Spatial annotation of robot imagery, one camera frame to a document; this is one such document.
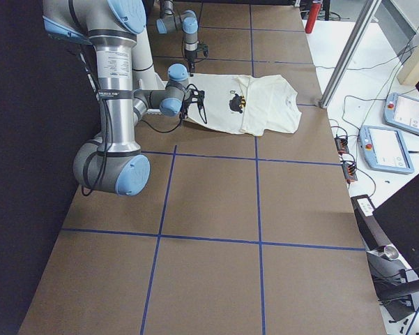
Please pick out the aluminium frame post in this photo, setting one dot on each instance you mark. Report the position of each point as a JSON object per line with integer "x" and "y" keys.
{"x": 360, "y": 27}

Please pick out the orange black connector block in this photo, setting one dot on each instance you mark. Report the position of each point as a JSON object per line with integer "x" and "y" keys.
{"x": 349, "y": 171}
{"x": 341, "y": 144}

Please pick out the near orange black connector block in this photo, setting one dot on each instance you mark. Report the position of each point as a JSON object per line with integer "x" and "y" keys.
{"x": 349, "y": 171}

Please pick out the dark box with white label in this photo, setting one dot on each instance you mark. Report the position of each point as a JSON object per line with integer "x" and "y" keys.
{"x": 371, "y": 232}

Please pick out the near teach pendant tablet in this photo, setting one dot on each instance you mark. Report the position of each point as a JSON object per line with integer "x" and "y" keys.
{"x": 384, "y": 150}

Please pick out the cream long sleeve shirt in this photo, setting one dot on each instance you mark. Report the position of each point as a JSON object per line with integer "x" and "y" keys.
{"x": 242, "y": 104}

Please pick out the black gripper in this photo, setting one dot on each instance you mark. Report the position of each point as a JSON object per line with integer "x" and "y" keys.
{"x": 185, "y": 109}
{"x": 191, "y": 56}

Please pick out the black monitor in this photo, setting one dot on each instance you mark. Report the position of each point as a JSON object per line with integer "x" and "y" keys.
{"x": 398, "y": 217}

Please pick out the far orange black connector block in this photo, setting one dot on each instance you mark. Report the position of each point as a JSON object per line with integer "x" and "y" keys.
{"x": 341, "y": 144}

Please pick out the teach pendant tablet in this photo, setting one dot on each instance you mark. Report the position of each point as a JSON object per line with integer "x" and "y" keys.
{"x": 402, "y": 112}
{"x": 384, "y": 150}

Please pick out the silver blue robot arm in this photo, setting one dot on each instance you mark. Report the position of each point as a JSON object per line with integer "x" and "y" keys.
{"x": 127, "y": 87}
{"x": 185, "y": 22}

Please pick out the silver metal cup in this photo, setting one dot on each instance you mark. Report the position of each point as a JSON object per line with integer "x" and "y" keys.
{"x": 388, "y": 252}

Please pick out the white mounting pillar with base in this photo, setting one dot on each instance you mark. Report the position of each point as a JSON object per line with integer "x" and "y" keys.
{"x": 145, "y": 78}

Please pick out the red cylinder bottle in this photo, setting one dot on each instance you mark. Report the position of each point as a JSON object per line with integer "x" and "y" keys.
{"x": 315, "y": 7}

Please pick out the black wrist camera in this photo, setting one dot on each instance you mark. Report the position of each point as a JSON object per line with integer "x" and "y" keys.
{"x": 203, "y": 48}
{"x": 195, "y": 95}

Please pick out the far teach pendant tablet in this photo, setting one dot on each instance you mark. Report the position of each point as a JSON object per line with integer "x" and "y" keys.
{"x": 402, "y": 112}

